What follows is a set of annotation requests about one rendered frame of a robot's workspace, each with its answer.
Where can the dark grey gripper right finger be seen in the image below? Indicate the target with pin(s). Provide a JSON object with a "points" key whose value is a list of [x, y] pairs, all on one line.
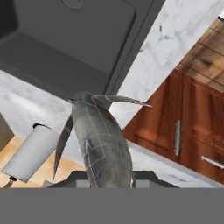
{"points": [[147, 179]]}

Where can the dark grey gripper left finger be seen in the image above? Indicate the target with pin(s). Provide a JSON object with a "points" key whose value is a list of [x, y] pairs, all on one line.
{"points": [[76, 178]]}

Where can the grey fish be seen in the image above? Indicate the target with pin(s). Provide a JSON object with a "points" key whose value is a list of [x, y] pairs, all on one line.
{"points": [[102, 145]]}

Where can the light wooden tray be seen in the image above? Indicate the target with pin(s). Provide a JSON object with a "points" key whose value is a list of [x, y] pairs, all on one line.
{"points": [[43, 172]]}

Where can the dark grey sink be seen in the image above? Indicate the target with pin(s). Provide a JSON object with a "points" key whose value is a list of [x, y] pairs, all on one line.
{"points": [[67, 43]]}

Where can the white paper towel roll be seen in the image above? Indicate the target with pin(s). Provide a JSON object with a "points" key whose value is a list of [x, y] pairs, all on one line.
{"points": [[30, 153]]}

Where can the brown wooden cupboard door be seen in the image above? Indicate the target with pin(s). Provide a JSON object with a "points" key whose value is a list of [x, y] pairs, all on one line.
{"points": [[157, 122]]}

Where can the brown wooden drawer front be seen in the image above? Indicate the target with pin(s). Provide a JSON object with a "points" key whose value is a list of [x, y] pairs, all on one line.
{"points": [[204, 131]]}

